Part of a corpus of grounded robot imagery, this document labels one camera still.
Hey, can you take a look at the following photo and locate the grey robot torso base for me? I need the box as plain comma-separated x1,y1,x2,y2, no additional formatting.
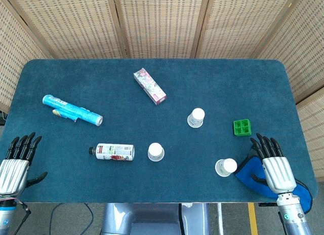
101,203,211,235

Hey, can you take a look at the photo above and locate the white labelled drink bottle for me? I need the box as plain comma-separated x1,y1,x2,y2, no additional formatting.
89,143,135,162

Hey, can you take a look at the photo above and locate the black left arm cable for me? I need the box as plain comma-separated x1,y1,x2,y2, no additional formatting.
16,200,31,235

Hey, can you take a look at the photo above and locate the blue floor cable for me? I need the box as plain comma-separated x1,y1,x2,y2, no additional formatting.
49,203,96,235

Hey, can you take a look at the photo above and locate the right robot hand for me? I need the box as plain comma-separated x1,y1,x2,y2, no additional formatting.
250,133,297,195

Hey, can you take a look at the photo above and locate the blue wrapped foil roll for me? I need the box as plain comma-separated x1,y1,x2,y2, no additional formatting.
42,94,103,126

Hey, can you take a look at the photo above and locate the woven bamboo folding screen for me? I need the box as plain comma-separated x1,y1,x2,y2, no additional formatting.
0,0,324,187

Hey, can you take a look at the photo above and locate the blue cloth with black trim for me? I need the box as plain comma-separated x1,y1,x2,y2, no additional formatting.
234,146,312,215

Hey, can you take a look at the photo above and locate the floral pink carton box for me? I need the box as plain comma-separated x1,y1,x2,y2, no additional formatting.
133,67,167,106

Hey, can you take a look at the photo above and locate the white floral paper cup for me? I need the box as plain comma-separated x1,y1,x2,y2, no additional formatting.
215,158,238,178
147,142,165,162
187,107,206,129

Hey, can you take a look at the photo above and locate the green plastic grid tray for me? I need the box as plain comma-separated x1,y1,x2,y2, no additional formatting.
233,119,253,137

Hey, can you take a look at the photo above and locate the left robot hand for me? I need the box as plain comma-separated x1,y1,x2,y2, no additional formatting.
0,132,48,195

